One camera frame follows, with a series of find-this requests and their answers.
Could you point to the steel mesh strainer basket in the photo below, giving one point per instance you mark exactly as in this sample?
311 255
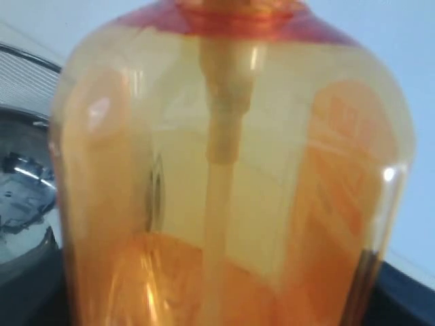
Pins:
28 81

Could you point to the small stainless steel bowl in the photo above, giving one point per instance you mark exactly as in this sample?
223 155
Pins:
28 192

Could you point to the orange pump soap bottle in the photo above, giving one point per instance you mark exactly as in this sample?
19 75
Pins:
225 163

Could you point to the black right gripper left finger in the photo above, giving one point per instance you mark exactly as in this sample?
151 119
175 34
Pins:
38 296

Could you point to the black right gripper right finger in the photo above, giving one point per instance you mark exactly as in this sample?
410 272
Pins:
398 299

